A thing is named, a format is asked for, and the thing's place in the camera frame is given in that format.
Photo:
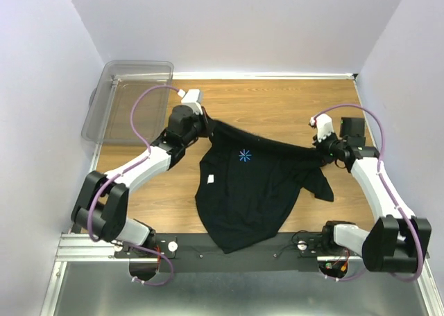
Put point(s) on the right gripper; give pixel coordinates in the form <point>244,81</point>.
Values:
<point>320,146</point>

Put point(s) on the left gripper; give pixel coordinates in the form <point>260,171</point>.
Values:
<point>205,131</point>

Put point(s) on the black t-shirt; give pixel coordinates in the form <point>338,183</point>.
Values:
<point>250,184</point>

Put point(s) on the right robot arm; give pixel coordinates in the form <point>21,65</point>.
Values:
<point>398,241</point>

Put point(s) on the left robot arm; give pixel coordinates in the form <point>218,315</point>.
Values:
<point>102,204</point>

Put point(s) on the clear plastic bin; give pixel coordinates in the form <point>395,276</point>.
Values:
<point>121,83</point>

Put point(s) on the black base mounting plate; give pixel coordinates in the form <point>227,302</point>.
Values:
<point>301,251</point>

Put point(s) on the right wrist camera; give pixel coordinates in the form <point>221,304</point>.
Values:
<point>323,125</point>

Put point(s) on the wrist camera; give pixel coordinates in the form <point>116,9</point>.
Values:
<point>193,99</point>
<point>323,125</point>

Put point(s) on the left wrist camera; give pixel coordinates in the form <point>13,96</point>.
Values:
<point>193,99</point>

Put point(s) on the aluminium front frame rail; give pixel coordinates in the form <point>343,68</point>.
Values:
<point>275,277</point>

